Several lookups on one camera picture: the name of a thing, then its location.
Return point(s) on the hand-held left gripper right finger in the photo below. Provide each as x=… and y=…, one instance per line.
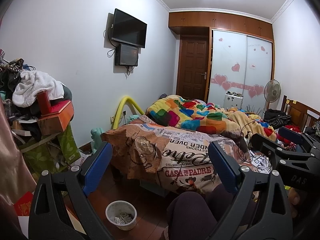
x=223, y=165

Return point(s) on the wardrobe with heart stickers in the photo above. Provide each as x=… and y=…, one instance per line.
x=237, y=55

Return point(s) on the person's right hand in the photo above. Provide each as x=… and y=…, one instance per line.
x=293, y=200

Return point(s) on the black wall television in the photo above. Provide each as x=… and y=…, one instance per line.
x=128, y=28

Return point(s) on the black striped cloth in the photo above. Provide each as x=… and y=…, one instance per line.
x=276, y=117

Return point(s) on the white towel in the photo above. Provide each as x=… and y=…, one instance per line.
x=35, y=82

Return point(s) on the white appliance box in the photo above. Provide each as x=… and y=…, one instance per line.
x=233, y=102

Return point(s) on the yellow foam tube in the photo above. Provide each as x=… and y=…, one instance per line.
x=121, y=107

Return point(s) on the pale slipper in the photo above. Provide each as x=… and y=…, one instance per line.
x=166, y=232

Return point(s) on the orange wooden box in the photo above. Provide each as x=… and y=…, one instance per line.
x=56, y=122

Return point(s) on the white earphones tangle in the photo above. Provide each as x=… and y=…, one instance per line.
x=121, y=219

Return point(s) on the brown wooden door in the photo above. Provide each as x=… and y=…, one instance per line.
x=191, y=67

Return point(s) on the leopard print cloth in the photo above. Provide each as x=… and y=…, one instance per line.
x=12, y=65

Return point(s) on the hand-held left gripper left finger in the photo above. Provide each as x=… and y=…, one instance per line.
x=98, y=166

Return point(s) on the newspaper print bed sheet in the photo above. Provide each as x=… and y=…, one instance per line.
x=180, y=155

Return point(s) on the green leaf print bag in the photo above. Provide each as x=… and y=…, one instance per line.
x=70, y=142

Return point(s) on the dark grey cushion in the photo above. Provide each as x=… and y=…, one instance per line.
x=67, y=93

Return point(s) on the white cardboard box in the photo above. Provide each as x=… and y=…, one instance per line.
x=81, y=161

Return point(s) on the red plush toy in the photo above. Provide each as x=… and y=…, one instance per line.
x=291, y=128

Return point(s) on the brown overhead cabinet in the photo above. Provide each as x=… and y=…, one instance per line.
x=222, y=20

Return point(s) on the person's dark trouser leg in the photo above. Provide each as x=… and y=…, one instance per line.
x=192, y=212
x=220, y=197

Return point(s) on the red floral paper bag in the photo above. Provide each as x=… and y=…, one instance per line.
x=23, y=205

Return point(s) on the red box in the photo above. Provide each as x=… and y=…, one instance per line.
x=43, y=102

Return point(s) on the pink beige curtain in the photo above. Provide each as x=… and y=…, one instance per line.
x=12, y=155

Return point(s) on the standing fan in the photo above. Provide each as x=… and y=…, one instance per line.
x=272, y=90

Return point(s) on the white plastic bowl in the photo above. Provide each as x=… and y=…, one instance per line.
x=111, y=207

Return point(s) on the colourful patchwork blanket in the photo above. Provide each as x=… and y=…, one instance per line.
x=205, y=116

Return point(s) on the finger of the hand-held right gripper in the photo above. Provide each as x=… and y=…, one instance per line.
x=263, y=143
x=290, y=133

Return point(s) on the dark patterned cloth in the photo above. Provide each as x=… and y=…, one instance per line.
x=313, y=128

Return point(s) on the brown wooden headboard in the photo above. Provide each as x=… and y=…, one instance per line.
x=297, y=110

